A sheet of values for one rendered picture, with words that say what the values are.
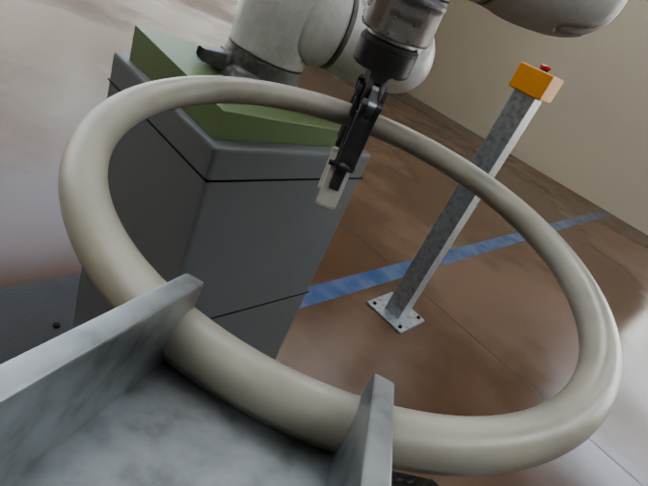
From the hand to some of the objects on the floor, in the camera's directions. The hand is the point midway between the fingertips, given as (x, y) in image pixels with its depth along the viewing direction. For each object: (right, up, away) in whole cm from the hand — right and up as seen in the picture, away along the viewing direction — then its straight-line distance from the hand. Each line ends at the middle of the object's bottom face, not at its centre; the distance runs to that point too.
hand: (333, 179), depth 66 cm
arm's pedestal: (-46, -44, +66) cm, 92 cm away
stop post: (+30, -40, +133) cm, 142 cm away
